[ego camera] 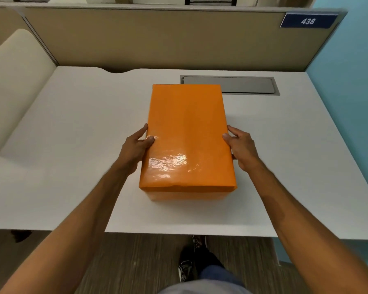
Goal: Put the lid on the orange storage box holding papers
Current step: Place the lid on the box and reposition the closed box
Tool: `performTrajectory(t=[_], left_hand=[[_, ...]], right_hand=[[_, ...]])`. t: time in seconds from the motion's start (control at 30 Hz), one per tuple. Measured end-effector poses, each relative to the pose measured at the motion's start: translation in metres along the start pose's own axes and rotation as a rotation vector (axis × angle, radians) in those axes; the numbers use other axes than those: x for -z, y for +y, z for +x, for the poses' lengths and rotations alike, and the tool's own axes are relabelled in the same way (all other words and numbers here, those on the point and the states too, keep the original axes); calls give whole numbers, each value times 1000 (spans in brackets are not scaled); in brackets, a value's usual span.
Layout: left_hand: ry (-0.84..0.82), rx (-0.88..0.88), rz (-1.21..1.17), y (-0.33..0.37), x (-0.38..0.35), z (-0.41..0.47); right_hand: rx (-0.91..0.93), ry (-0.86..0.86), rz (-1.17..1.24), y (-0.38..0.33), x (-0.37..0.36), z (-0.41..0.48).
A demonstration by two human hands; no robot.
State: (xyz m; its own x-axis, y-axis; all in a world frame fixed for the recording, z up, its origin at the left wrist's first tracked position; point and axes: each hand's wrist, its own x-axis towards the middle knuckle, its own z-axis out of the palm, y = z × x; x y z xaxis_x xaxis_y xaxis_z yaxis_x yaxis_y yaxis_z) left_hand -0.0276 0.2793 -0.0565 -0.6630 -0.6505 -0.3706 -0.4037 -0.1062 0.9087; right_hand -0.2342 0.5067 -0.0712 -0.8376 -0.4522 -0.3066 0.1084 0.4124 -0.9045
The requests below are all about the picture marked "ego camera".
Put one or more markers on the person's left hand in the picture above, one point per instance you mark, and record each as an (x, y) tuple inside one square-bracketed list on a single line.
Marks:
[(132, 153)]

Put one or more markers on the person's right hand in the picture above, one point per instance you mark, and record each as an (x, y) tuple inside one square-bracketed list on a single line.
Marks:
[(243, 150)]

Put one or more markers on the person's left thumb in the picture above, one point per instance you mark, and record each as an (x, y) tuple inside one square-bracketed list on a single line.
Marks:
[(148, 141)]

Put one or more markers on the person's right thumb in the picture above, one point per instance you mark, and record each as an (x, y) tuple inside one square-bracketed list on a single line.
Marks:
[(228, 140)]

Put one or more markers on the orange box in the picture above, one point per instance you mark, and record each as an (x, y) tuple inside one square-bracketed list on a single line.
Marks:
[(187, 140)]

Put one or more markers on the person's right forearm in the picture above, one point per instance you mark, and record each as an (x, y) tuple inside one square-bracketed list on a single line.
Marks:
[(312, 232)]

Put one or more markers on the person's left forearm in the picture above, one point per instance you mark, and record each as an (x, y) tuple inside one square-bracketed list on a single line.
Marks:
[(64, 232)]

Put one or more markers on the white desk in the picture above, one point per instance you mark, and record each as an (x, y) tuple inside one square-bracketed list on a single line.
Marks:
[(79, 134)]

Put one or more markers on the black sneaker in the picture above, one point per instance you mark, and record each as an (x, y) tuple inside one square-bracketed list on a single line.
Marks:
[(199, 241), (186, 266)]

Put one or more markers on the beige desk partition panel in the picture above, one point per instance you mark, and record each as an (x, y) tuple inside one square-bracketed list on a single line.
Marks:
[(165, 36)]

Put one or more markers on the person's blue jeans leg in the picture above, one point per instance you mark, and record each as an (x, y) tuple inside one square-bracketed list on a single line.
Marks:
[(216, 269)]

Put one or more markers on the blue number sign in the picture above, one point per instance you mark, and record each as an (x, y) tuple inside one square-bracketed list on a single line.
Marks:
[(308, 21)]

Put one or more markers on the person's grey shirt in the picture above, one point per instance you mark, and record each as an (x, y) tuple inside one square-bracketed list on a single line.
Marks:
[(202, 287)]

